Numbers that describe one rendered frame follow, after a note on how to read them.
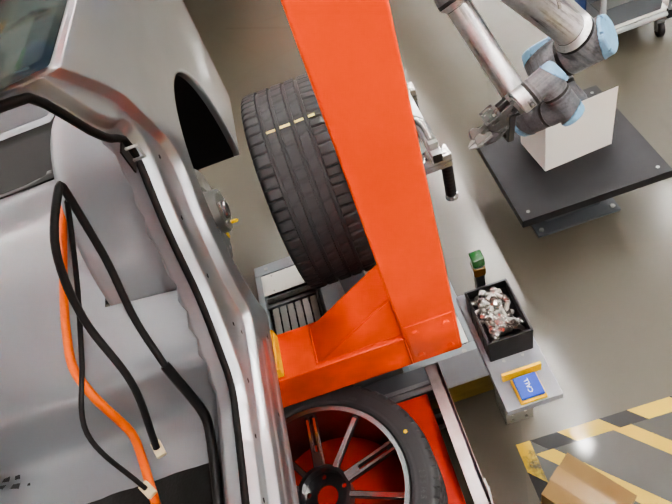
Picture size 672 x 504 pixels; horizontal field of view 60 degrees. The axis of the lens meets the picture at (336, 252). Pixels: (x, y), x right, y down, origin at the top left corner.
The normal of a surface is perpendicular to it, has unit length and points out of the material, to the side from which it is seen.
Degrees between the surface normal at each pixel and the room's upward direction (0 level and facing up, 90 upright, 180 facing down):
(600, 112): 90
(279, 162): 34
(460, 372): 0
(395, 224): 90
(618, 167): 0
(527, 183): 0
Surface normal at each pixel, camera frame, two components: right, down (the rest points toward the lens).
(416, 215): 0.22, 0.72
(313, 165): -0.07, 0.01
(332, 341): -0.77, -0.29
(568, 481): -0.26, -0.60
